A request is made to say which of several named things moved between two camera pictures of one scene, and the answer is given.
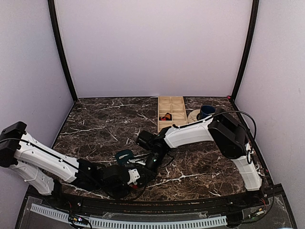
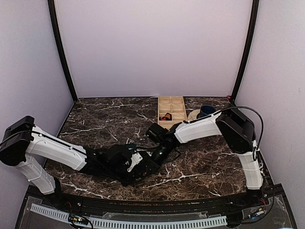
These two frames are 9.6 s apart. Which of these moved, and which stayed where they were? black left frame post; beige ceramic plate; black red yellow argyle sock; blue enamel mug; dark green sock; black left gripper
Moved: dark green sock; black left gripper
Stayed: black red yellow argyle sock; beige ceramic plate; black left frame post; blue enamel mug
